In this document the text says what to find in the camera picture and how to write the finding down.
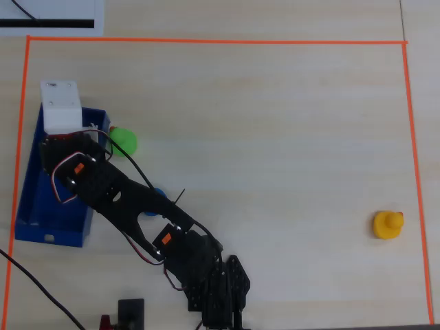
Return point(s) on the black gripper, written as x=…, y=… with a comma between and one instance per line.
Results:
x=61, y=147

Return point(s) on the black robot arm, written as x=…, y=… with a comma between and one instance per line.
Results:
x=137, y=203

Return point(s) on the green rubber duck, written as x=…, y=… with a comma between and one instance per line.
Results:
x=127, y=142

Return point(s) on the blue plastic box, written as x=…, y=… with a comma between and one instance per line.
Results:
x=44, y=209

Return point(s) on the blue rubber duck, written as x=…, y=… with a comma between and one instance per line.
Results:
x=161, y=192

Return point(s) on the yellow rubber duck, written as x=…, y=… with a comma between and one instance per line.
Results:
x=386, y=225

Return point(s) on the black zip tie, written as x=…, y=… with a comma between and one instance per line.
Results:
x=179, y=196

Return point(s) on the white paper sheet with black bar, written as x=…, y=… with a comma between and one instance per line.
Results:
x=68, y=10

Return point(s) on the black table clamp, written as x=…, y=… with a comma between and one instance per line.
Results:
x=131, y=311

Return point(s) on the long orange tape strip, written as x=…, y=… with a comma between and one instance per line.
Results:
x=220, y=41

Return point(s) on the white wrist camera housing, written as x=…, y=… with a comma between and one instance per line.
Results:
x=62, y=106

